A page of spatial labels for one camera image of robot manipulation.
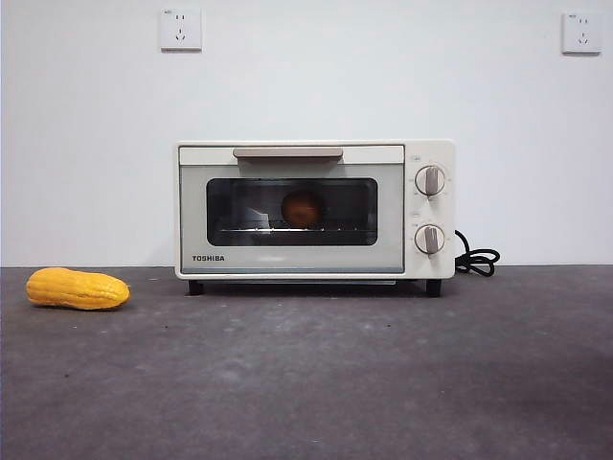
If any oven door with beige handle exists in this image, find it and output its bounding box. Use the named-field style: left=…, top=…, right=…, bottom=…
left=177, top=145, right=406, bottom=276

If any white wall socket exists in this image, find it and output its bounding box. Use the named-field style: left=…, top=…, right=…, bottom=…
left=159, top=7, right=203, bottom=53
left=560, top=11, right=603, bottom=57

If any cream toaster oven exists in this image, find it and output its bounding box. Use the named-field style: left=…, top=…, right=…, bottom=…
left=173, top=138, right=456, bottom=298

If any metal wire oven rack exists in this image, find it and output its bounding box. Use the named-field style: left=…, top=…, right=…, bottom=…
left=217, top=225, right=368, bottom=237

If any brown potato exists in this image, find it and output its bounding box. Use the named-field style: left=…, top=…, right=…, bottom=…
left=281, top=190, right=323, bottom=226

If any yellow corn cob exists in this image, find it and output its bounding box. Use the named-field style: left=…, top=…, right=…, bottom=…
left=25, top=266, right=131, bottom=311

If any black oven power cable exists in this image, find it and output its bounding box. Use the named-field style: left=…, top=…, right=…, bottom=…
left=453, top=228, right=502, bottom=278

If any beige oven knob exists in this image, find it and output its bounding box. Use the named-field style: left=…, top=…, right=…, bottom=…
left=414, top=165, right=447, bottom=198
left=414, top=223, right=447, bottom=259

